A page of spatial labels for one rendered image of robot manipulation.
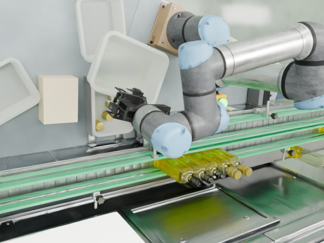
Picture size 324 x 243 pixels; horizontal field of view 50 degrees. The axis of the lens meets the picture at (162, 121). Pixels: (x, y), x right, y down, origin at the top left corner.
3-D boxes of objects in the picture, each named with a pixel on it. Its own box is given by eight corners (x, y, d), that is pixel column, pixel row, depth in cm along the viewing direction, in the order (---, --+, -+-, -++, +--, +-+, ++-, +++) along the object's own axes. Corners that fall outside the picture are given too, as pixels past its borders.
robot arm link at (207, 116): (229, 88, 77) (188, 101, 73) (233, 134, 81) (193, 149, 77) (209, 83, 84) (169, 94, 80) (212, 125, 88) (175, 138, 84)
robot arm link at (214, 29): (208, 12, 132) (232, 12, 120) (210, 48, 136) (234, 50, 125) (181, 18, 126) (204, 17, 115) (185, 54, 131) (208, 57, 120)
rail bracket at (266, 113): (250, 113, 166) (273, 119, 155) (252, 98, 164) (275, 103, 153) (256, 112, 168) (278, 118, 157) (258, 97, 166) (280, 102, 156)
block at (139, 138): (133, 142, 143) (141, 147, 137) (134, 120, 140) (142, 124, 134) (141, 141, 145) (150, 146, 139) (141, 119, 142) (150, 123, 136)
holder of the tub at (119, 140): (85, 144, 139) (92, 150, 132) (83, 75, 131) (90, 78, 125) (124, 138, 147) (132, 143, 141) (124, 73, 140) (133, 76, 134)
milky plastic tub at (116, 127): (85, 131, 137) (93, 138, 130) (83, 75, 131) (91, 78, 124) (125, 126, 146) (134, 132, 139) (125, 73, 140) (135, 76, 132)
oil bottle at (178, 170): (153, 165, 143) (182, 186, 125) (153, 153, 141) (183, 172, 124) (164, 163, 146) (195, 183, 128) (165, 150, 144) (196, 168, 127)
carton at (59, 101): (38, 119, 126) (43, 124, 120) (37, 75, 122) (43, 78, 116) (71, 116, 133) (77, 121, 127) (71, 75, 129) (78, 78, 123)
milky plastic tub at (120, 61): (96, 27, 100) (108, 27, 93) (157, 54, 113) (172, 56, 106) (77, 84, 101) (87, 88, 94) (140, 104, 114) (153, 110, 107)
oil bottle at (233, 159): (197, 156, 155) (231, 174, 137) (198, 144, 153) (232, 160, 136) (208, 154, 157) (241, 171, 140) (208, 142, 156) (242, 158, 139)
